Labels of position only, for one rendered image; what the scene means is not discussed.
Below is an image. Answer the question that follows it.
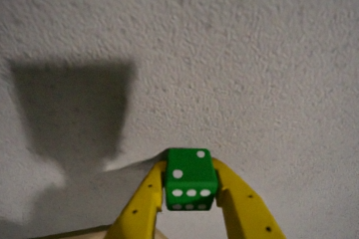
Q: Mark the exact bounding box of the green die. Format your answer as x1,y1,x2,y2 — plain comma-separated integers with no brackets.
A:
165,148,218,211

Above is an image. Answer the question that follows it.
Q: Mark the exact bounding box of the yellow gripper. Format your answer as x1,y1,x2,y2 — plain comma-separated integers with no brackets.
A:
103,158,287,239

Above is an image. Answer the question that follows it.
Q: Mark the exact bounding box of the tan flat board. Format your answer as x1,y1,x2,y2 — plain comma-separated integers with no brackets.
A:
32,224,169,239

